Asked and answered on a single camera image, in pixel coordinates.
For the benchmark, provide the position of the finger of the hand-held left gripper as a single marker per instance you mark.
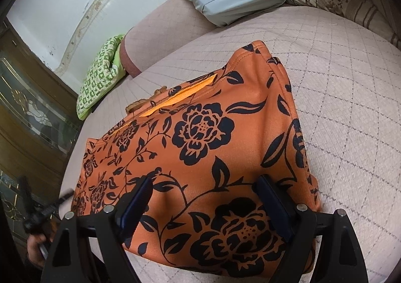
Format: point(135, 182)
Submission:
point(25, 195)
point(61, 200)

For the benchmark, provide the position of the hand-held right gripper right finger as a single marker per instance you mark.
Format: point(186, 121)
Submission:
point(275, 207)

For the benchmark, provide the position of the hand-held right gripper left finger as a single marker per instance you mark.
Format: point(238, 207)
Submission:
point(137, 204)

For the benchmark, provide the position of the orange black floral sweater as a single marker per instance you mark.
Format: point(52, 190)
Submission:
point(203, 151)

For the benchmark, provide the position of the person's left hand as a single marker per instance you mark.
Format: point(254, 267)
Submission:
point(36, 250)

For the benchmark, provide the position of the wooden door with glass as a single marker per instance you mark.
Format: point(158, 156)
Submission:
point(34, 120)

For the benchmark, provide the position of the green checkered folded blanket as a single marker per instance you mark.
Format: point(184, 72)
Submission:
point(100, 79)

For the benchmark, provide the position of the pink quilted bed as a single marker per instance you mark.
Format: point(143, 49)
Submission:
point(344, 98)

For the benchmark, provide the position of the pink brown bolster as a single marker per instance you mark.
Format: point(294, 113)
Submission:
point(163, 29)

